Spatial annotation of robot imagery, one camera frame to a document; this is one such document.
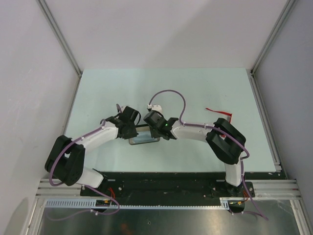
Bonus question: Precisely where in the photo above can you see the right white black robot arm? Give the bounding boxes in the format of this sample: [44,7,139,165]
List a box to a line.
[144,110,246,197]

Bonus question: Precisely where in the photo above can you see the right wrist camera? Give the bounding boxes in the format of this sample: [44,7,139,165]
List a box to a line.
[147,104,163,114]

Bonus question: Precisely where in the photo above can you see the blue cleaning cloth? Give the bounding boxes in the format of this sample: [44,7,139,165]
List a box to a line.
[132,132,155,144]

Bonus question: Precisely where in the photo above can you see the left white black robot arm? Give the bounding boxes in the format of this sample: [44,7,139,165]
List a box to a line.
[45,106,141,196]

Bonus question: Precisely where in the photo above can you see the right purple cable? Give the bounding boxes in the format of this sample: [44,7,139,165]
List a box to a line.
[148,89,269,221]

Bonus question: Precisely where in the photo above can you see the aluminium rail frame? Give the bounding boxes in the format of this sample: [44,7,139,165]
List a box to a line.
[36,68,313,235]

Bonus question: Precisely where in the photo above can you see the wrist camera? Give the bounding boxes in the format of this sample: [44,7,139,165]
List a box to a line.
[147,104,163,114]
[116,104,129,114]

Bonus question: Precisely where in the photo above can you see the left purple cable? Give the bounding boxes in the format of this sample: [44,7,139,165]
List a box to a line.
[46,104,122,221]

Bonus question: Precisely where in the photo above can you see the black glasses case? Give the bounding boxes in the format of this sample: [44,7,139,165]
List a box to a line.
[129,124,160,145]

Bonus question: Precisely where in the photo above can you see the purple cable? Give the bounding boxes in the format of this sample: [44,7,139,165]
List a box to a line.
[148,89,269,221]
[46,104,122,221]

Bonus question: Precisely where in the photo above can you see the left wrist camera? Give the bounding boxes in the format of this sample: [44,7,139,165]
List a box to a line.
[116,104,129,114]

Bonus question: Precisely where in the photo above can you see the red sunglasses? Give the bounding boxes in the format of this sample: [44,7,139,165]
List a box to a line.
[205,108,232,123]

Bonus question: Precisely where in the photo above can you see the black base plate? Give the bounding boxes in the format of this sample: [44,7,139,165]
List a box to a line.
[80,172,244,207]

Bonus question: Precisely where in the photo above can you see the white cable duct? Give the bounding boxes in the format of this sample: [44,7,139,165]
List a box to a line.
[45,198,244,210]

